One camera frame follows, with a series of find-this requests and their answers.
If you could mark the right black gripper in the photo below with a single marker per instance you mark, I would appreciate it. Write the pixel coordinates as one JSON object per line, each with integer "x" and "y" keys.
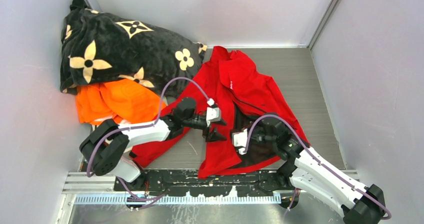
{"x": 250, "y": 144}

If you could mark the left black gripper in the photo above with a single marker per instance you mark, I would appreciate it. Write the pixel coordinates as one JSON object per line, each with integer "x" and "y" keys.
{"x": 214, "y": 137}

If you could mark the red zip jacket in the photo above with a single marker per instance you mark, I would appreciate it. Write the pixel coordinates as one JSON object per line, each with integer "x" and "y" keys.
{"x": 243, "y": 94}

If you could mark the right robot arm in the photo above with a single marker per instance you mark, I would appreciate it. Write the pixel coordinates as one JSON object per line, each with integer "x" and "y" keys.
{"x": 305, "y": 169}

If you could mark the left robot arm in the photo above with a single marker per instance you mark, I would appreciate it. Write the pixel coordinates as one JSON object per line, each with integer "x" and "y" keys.
{"x": 104, "y": 148}

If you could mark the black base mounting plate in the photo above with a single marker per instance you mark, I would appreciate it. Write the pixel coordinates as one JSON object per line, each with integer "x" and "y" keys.
{"x": 179, "y": 182}

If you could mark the orange garment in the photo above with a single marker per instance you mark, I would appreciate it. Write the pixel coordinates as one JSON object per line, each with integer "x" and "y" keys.
{"x": 123, "y": 101}

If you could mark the black floral plush blanket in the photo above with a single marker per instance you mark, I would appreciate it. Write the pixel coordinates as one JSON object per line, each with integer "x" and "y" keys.
{"x": 100, "y": 47}

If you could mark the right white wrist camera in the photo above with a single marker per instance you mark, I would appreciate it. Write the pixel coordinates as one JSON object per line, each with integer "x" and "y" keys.
{"x": 239, "y": 140}

